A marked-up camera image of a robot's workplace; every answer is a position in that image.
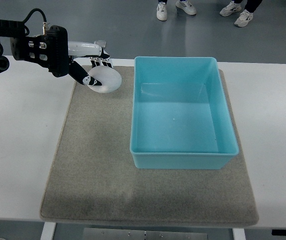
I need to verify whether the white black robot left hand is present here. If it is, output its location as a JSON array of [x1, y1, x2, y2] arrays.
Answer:
[[68, 41, 112, 85]]

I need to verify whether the white bunny toy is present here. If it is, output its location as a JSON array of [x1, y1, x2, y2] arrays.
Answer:
[[88, 65, 122, 94]]

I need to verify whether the blue plastic box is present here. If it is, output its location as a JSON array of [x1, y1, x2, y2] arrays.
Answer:
[[130, 56, 239, 170]]

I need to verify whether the upper metal floor plate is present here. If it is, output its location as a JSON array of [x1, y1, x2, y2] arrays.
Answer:
[[94, 40, 106, 49]]

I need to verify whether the white sneaker far left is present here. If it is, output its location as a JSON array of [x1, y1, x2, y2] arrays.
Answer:
[[156, 1, 167, 21]]

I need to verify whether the white sneaker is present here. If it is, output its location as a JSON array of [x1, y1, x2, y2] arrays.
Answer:
[[156, 1, 167, 21], [175, 0, 197, 16], [219, 0, 241, 17], [234, 10, 253, 28]]

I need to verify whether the grey felt mat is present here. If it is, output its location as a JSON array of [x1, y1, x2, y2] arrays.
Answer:
[[40, 66, 259, 227]]

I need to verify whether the white sneaker far right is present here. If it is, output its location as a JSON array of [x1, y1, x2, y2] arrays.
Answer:
[[234, 10, 253, 28]]

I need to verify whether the white table leg left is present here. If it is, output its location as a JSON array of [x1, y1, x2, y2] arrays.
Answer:
[[40, 222, 56, 240]]

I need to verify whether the white table leg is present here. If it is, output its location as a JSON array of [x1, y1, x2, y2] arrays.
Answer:
[[232, 228, 246, 240], [40, 222, 56, 240]]

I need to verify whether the white table leg right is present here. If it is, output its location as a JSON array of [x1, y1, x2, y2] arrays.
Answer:
[[232, 228, 246, 240]]

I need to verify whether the grey metal table bracket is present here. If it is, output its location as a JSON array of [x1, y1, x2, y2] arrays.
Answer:
[[82, 228, 208, 240]]

